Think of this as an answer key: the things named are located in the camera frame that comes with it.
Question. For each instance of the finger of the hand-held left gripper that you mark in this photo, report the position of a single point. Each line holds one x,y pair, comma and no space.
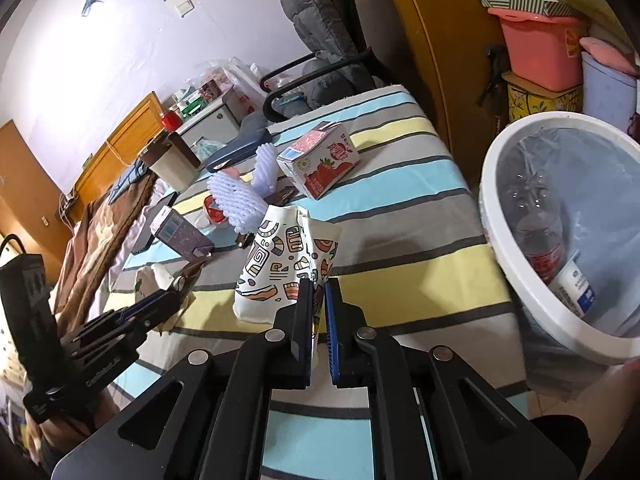
145,305
117,342

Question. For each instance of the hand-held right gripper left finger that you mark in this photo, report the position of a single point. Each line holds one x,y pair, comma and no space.
303,320

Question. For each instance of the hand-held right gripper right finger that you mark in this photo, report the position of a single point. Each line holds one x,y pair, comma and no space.
332,330

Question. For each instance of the white tissue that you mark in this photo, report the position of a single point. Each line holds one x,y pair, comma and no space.
157,277

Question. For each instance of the patterned paper cup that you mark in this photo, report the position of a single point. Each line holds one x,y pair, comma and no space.
280,260

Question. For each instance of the white round bin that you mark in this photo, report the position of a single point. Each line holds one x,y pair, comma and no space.
515,135

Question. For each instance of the pale pink bed sheet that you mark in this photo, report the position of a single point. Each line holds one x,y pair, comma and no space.
120,265

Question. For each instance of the small purple box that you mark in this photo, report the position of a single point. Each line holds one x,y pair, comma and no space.
177,232

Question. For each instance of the brown blanket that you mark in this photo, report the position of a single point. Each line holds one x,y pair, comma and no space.
90,240

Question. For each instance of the red clear plastic wrapper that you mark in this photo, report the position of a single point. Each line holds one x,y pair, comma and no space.
215,215

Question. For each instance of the blue striped clothing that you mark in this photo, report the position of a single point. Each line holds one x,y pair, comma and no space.
122,182

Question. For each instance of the wooden door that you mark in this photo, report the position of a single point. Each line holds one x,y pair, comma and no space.
25,185

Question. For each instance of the beige brown jug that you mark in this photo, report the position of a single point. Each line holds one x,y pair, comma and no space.
172,165

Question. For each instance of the strawberry milk carton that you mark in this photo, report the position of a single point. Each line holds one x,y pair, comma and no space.
325,165

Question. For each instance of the wooden headboard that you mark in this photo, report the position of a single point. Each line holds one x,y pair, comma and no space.
125,140

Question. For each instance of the dark blue glasses case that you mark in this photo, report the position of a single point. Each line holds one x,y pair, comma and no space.
240,149

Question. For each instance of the red cup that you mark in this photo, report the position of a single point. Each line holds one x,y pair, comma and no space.
171,120

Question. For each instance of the grey seat cushion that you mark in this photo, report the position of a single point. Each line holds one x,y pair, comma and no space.
252,125

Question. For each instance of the white nightstand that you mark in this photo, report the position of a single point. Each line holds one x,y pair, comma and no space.
215,115

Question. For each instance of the green white boxes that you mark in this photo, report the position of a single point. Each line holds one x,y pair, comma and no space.
192,102

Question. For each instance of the clear plastic bottle red label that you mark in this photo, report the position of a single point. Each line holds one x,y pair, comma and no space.
542,255

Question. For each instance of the white blue small box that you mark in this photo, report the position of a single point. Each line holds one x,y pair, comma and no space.
575,287

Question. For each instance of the white plastic bag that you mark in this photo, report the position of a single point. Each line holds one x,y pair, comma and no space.
240,77

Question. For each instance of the black office chair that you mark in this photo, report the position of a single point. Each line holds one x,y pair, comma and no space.
300,67

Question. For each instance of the light blue bin liner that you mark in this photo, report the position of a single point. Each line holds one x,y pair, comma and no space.
600,200

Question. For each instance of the yellow floral box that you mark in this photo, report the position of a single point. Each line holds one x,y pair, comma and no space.
532,105

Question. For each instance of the wooden wardrobe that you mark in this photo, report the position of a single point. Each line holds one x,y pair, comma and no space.
440,35

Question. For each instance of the pink plastic bucket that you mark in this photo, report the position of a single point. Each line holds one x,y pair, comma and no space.
540,55

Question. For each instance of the lavender plastic bin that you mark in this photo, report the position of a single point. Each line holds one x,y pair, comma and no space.
607,95

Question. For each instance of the striped flat box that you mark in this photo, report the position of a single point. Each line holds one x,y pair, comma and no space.
530,4

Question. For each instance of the pink lid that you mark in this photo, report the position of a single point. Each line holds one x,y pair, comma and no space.
607,52

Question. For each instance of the white wall switch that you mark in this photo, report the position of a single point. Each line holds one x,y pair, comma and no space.
184,6

